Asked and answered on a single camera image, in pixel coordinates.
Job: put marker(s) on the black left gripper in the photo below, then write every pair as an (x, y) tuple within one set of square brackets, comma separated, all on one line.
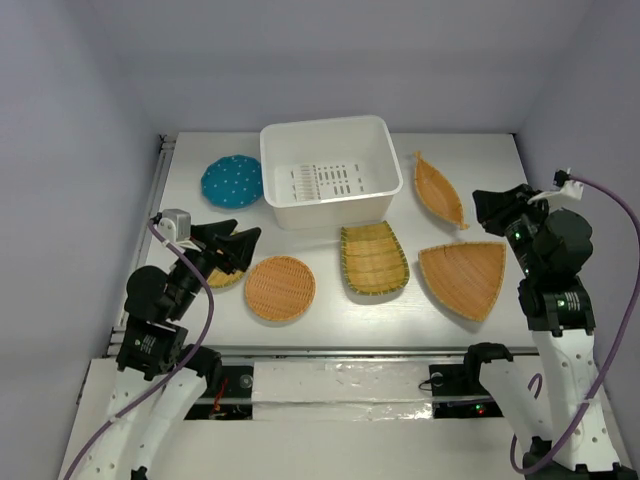
[(237, 248)]

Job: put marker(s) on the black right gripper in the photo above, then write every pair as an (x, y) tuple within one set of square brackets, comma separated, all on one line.
[(494, 206)]

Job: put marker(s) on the boat-shaped orange bamboo plate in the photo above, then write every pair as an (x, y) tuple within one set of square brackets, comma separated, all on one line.
[(437, 194)]

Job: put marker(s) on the blue polka dot plate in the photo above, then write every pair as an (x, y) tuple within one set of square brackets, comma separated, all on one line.
[(233, 182)]

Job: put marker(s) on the fan-shaped orange bamboo plate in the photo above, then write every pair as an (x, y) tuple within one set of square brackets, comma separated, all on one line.
[(465, 277)]

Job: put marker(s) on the green-rimmed rectangular bamboo plate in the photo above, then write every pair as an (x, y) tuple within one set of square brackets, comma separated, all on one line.
[(372, 260)]

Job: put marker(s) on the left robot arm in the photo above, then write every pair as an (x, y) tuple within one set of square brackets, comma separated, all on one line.
[(162, 366)]

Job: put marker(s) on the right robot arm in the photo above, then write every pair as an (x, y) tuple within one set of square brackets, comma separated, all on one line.
[(551, 244)]

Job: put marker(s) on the white plastic bin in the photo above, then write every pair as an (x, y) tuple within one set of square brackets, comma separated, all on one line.
[(329, 172)]

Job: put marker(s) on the round green-rimmed bamboo plate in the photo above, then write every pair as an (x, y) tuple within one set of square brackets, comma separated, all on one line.
[(219, 279)]

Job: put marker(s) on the round orange bamboo plate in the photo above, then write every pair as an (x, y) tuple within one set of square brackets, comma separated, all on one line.
[(280, 289)]

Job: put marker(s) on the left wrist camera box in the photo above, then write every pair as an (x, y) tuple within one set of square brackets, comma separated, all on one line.
[(174, 225)]

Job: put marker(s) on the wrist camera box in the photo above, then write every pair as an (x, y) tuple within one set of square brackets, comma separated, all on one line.
[(567, 190), (174, 225)]

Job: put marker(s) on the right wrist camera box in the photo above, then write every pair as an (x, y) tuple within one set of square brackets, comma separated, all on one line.
[(567, 190)]

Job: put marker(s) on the aluminium front rail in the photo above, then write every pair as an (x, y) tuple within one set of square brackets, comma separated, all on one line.
[(309, 353)]

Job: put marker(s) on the aluminium rail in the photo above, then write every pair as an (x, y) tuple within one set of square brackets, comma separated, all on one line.
[(166, 148), (309, 353)]

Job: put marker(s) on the aluminium left side rail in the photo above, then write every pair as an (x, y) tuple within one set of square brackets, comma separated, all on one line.
[(166, 148)]

